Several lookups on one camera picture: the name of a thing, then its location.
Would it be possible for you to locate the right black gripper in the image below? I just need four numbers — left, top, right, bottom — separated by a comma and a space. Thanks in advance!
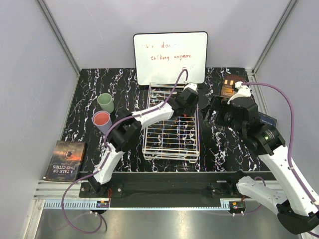
200, 95, 246, 137

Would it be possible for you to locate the white wire dish rack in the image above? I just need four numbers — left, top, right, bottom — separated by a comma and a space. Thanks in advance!
141, 83, 200, 164

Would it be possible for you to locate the green plastic cup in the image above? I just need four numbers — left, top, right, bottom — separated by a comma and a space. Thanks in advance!
97, 93, 114, 113

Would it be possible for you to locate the pink plastic cup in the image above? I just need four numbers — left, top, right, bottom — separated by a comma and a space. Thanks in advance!
93, 112, 110, 126

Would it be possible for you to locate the purple plastic cup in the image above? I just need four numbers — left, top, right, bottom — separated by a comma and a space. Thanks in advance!
92, 111, 112, 134

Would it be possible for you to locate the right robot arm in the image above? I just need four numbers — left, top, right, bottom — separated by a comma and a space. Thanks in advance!
202, 96, 319, 235

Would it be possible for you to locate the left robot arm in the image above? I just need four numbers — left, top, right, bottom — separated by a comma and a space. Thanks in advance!
88, 83, 198, 197

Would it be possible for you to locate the blue cover book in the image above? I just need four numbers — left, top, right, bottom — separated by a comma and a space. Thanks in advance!
259, 112, 277, 127

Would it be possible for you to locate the orange cover book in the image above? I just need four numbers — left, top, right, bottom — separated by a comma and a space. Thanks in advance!
220, 74, 246, 98

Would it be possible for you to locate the black marble mat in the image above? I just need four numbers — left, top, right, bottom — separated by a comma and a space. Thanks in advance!
62, 68, 268, 181

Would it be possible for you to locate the white whiteboard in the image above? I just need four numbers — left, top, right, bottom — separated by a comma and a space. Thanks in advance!
133, 31, 208, 86

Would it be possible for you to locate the tale of two cities book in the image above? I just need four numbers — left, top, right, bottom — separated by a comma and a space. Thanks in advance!
43, 140, 86, 182

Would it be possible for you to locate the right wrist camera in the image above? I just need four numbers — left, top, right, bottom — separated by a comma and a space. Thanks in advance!
227, 81, 251, 105

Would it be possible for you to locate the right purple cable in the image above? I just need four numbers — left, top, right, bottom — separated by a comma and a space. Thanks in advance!
239, 82, 319, 237

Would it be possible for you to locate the purple cable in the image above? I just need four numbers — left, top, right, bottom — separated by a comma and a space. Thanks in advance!
61, 69, 190, 235
239, 82, 319, 237

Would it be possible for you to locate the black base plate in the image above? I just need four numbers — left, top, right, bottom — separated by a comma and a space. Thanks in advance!
79, 172, 243, 210

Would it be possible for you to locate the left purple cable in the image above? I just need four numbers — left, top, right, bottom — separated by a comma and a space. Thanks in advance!
61, 69, 190, 235

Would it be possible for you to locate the white cable duct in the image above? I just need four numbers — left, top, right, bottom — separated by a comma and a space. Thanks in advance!
44, 200, 110, 210

